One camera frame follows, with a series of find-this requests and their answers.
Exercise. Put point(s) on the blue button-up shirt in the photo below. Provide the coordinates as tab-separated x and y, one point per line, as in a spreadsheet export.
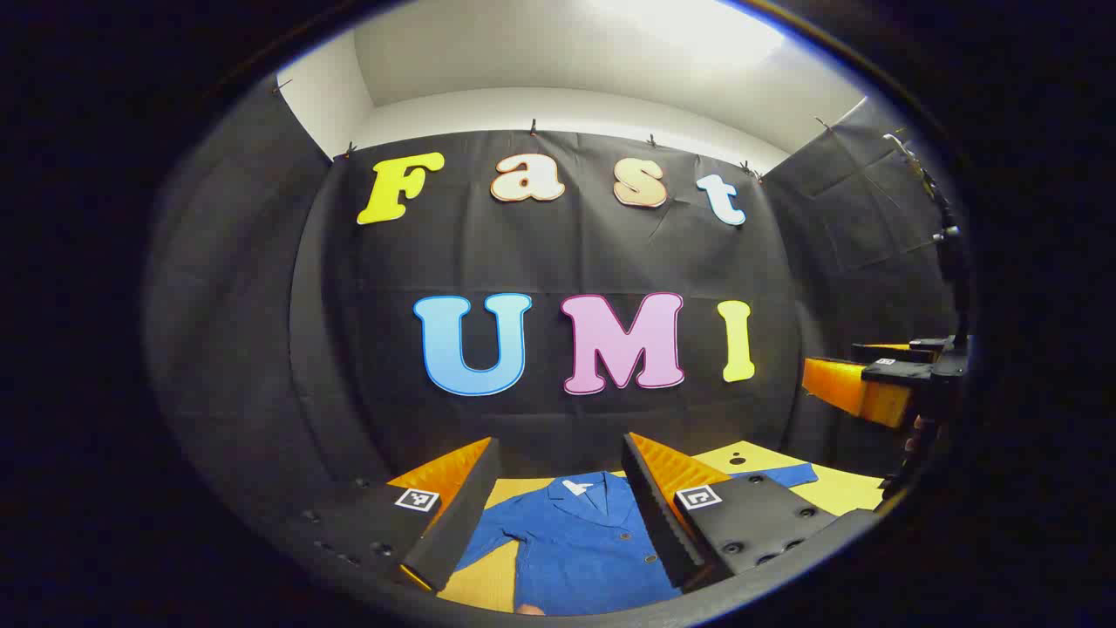
575	549

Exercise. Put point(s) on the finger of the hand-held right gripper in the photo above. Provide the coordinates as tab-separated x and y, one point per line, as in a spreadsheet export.
850	388
898	351

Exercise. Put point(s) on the black jointed pole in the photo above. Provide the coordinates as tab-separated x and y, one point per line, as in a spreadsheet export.
955	270

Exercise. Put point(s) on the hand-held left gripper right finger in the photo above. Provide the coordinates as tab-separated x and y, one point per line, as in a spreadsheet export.
649	515

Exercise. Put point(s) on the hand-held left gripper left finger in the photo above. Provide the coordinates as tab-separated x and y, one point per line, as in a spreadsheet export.
462	515

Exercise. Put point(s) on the black backdrop cloth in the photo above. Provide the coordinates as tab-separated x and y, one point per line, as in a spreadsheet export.
567	253

